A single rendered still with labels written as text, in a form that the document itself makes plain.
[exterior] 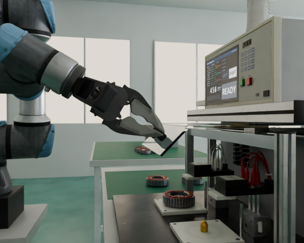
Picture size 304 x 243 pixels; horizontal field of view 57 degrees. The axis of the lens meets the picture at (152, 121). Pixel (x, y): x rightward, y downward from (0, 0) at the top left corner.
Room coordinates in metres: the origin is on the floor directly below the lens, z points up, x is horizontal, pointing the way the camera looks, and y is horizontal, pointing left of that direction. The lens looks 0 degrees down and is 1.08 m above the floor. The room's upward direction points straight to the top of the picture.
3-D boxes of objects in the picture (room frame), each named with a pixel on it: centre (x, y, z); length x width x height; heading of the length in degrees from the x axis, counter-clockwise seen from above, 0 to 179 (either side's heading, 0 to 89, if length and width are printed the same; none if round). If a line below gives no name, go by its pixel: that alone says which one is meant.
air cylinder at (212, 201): (1.00, -0.24, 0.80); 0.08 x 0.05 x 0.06; 11
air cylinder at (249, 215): (0.77, -0.28, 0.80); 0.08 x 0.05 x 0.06; 11
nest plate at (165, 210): (0.98, -0.09, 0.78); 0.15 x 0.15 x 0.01; 11
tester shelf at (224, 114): (0.92, -0.43, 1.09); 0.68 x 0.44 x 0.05; 11
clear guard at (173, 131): (0.69, -0.15, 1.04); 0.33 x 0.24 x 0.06; 101
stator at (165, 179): (1.40, -0.03, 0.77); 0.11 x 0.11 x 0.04
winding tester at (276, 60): (0.91, -0.43, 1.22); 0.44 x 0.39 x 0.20; 11
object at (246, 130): (0.81, -0.30, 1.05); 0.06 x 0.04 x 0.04; 11
